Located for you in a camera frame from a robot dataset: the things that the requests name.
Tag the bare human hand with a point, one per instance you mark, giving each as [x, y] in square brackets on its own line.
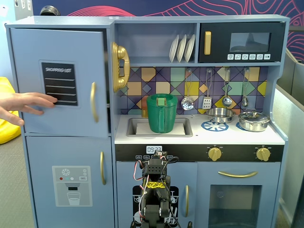
[21, 104]

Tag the blue toy oven door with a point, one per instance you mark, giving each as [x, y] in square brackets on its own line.
[270, 175]

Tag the gold toy faucet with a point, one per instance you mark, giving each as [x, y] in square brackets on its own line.
[144, 112]

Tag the blue toy dishwasher door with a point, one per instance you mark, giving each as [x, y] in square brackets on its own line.
[126, 175]

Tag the metal slotted skimmer spoon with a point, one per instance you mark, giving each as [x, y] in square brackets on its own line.
[187, 104]

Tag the blue ice dispenser cabinet door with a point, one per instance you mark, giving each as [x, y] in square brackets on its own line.
[42, 152]

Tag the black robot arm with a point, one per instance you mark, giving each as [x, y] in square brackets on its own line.
[154, 197]

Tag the grey metal locker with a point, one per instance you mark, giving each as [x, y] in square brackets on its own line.
[22, 10]

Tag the yellow beanbag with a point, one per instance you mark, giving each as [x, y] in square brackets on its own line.
[7, 128]

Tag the steel toy pot with lid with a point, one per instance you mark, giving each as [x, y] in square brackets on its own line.
[254, 122]

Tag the metal toy ladle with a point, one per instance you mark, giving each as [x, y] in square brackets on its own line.
[226, 101]

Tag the black round helmet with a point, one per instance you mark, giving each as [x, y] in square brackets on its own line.
[48, 11]

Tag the metal slotted spatula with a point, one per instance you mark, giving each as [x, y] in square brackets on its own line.
[207, 102]

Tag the small camera circuit board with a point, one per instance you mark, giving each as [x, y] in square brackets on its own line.
[159, 154]

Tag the green plastic pitcher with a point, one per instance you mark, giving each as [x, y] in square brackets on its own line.
[155, 116]

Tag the metal toy serving spoon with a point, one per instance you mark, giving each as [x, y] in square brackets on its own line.
[244, 102]

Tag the steel toy frying pan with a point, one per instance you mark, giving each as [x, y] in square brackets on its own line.
[221, 116]

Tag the white toy plate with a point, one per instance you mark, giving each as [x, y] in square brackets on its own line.
[181, 48]
[173, 48]
[190, 48]

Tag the gold toy telephone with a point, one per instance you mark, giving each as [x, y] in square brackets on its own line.
[120, 51]

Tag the grey desk divider panel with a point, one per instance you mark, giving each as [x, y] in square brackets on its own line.
[291, 71]
[288, 142]

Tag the gold stove knob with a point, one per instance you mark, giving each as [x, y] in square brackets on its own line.
[263, 154]
[215, 154]

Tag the black toy microwave door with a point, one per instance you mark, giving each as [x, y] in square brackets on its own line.
[218, 31]

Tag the blue toy kitchen cabinet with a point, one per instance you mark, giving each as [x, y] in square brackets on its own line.
[152, 20]

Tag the grey toy sink basin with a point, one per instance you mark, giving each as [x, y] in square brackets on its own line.
[131, 129]

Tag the blue shopping list cabinet door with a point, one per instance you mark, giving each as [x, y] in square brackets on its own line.
[69, 45]

